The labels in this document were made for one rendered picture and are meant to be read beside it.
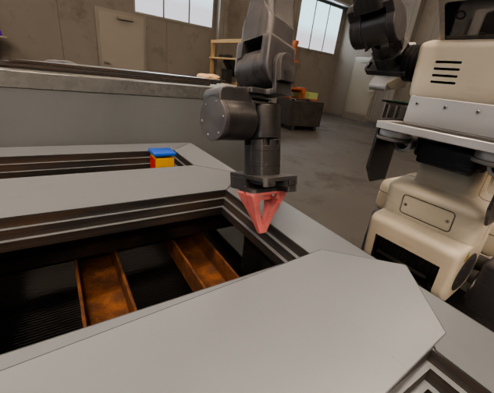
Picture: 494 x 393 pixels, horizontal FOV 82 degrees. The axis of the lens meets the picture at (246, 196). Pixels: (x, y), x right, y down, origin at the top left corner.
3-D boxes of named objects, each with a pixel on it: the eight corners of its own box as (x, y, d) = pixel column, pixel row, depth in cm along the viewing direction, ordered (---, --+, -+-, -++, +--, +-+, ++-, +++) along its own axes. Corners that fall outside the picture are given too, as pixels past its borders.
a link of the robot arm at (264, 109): (289, 98, 43) (261, 102, 47) (257, 93, 39) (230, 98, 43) (287, 144, 45) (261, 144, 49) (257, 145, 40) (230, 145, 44)
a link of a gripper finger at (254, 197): (253, 240, 44) (253, 180, 42) (229, 228, 50) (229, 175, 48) (286, 232, 47) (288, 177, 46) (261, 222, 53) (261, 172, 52)
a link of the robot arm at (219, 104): (296, 54, 40) (252, 65, 46) (235, 33, 32) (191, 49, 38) (293, 140, 43) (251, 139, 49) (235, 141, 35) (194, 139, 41)
